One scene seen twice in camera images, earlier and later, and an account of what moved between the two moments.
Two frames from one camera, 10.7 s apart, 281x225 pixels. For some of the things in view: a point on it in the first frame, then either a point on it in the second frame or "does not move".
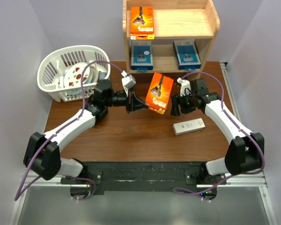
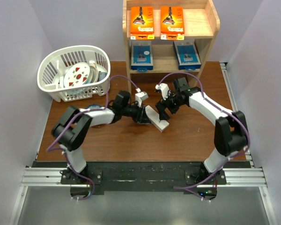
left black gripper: [132, 103] → [139, 117]
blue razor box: [141, 55] does not move
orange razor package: [142, 23] does not move
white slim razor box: [188, 126] → [154, 117]
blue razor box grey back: [187, 55] does not move
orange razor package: [158, 91] → [172, 26]
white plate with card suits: [72, 76] does not move
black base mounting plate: [122, 178] does not move
